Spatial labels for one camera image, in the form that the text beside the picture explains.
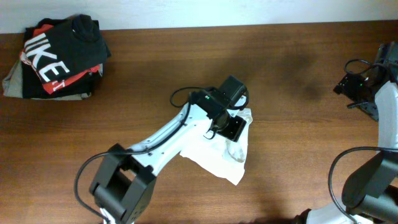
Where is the white t-shirt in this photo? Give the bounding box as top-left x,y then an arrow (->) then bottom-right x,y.
180,108 -> 252,185

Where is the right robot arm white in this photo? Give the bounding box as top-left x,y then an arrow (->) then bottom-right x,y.
292,42 -> 397,224

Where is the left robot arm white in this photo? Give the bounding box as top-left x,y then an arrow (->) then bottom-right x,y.
89,76 -> 252,223

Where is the black Nike t-shirt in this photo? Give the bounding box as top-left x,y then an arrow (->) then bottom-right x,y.
20,14 -> 111,83

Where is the black folded garment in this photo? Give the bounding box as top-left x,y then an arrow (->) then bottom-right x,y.
22,63 -> 102,98

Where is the grey folded garment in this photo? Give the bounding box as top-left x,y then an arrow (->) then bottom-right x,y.
2,60 -> 91,101

